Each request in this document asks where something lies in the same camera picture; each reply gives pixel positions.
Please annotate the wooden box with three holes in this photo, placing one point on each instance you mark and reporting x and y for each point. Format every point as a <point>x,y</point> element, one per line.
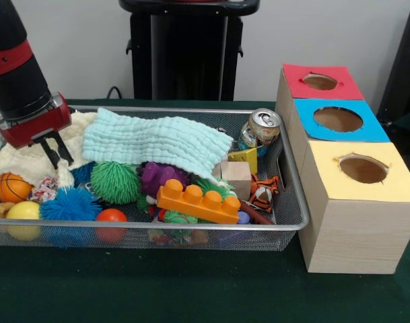
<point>359,235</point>

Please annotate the cream knitted cloth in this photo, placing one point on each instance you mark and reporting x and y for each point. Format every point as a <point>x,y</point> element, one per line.
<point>26,159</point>

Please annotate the green spiky rubber ball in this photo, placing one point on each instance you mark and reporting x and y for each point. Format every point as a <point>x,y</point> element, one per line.
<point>113,181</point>

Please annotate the purple spiky rubber toy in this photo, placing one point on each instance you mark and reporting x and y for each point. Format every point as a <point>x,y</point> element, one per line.
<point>157,178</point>

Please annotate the crushed drink can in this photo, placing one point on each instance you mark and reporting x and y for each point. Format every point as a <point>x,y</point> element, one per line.
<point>258,131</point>

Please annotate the tiger striped plush toy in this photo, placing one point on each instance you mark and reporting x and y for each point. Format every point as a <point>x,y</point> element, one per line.
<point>263,195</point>

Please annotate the plain wooden cube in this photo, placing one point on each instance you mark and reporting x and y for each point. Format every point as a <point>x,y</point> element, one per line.
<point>236,178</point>

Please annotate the dark green table cloth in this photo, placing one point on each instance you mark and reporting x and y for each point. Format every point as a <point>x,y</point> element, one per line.
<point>157,286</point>

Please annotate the blue spiky rubber ball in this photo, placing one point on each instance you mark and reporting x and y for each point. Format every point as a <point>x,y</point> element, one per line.
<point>71,205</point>

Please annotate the orange toy building block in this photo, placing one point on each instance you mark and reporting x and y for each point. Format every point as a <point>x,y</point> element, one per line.
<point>198,203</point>

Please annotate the orange toy basketball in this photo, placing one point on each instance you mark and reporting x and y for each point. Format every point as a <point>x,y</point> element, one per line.
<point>12,188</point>

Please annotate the silver mesh bin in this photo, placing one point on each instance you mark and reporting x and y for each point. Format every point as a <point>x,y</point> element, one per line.
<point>258,240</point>

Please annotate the black upright panel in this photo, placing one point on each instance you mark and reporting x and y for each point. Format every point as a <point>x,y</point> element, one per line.
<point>406,67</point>

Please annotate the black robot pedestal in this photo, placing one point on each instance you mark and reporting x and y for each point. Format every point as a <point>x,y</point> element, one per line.
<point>191,50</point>

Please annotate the mint knitted cloth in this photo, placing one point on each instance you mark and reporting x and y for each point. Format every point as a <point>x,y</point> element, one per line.
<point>157,141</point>

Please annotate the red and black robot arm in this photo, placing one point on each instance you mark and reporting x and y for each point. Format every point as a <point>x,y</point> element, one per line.
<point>12,74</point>

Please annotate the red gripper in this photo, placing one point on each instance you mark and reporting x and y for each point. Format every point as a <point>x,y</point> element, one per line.
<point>33,128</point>

